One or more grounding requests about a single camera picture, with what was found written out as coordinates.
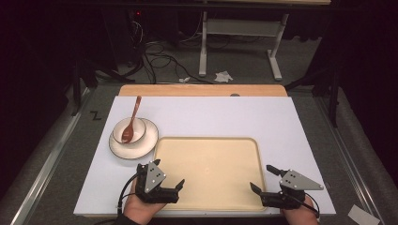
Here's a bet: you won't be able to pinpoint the white bowl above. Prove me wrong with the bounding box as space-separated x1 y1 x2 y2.
112 116 147 145

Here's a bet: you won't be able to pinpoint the white board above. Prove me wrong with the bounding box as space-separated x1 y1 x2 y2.
72 95 337 218

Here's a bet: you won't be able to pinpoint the white plate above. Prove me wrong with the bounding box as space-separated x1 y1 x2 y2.
108 117 160 161

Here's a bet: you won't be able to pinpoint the person's left hand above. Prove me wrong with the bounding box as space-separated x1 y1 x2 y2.
123 179 167 225

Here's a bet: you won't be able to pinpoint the brown wooden spoon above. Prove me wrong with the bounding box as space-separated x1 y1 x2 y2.
120 95 143 144

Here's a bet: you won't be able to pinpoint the flat white paper sheet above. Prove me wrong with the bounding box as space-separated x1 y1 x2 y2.
347 203 381 225

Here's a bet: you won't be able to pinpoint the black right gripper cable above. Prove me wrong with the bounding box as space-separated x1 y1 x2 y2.
281 190 321 219

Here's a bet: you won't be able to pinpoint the beige plastic tray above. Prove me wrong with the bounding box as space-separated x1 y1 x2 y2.
152 136 268 213

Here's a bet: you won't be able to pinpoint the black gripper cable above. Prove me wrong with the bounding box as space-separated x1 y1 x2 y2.
281 190 321 219
116 172 141 218

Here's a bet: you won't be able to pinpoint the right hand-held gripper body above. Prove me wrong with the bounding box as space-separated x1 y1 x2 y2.
260 169 325 210

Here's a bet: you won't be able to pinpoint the black metal stand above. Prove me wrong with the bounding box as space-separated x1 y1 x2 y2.
69 58 99 117
283 61 343 128

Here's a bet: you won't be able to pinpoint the white metal desk frame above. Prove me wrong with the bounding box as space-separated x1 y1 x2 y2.
198 10 291 82

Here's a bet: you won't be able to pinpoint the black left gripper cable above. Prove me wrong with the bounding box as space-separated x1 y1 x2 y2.
116 172 141 218

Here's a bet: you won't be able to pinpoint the large crumpled white paper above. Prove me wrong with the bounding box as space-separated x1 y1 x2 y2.
214 70 235 83

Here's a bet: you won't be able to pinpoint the black floor cables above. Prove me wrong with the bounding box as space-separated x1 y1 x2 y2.
126 18 214 85

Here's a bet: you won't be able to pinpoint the person's right hand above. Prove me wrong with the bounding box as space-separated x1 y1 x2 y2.
282 196 319 225

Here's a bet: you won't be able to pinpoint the metal floor rail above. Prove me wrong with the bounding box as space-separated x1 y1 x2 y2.
10 88 92 225
314 96 387 225

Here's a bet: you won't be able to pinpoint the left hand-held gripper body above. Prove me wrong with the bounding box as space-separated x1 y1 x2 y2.
135 160 181 204

